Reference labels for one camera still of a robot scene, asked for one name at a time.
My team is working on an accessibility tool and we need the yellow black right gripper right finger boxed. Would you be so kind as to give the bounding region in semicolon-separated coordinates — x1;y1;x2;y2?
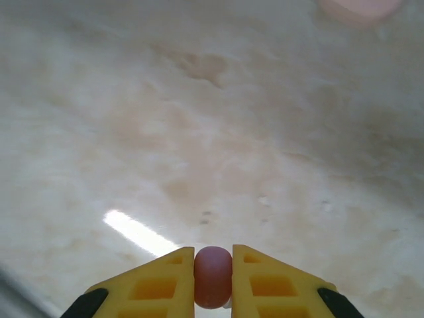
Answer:
231;244;362;318

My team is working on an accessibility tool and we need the purple wireless earbud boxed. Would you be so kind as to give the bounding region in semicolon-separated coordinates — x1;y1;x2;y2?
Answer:
193;246;233;309

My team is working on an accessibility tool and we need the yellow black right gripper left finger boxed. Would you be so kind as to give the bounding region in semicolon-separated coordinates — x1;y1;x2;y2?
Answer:
61;246;195;318

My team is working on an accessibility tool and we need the pink earbud charging case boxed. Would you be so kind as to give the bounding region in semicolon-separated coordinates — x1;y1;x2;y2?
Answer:
316;0;405;25

